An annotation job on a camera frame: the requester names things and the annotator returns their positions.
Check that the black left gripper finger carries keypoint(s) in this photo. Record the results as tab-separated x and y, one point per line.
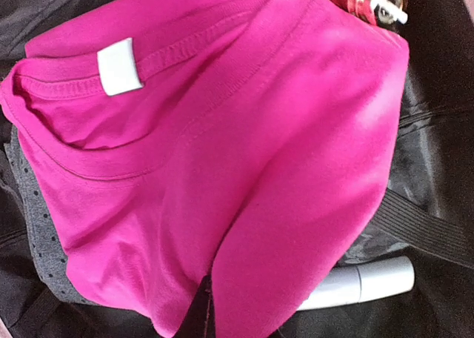
199	321

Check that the dark grey dotted garment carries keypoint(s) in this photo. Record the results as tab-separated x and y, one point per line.
49	259

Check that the magenta red cloth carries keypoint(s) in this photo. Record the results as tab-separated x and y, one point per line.
245	140

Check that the beige hard-shell suitcase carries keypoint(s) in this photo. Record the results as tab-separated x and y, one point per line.
433	167

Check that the small perfume bottle silver cap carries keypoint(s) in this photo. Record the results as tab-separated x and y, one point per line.
376	12

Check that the grey cylindrical tube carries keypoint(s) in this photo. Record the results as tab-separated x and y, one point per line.
356	284

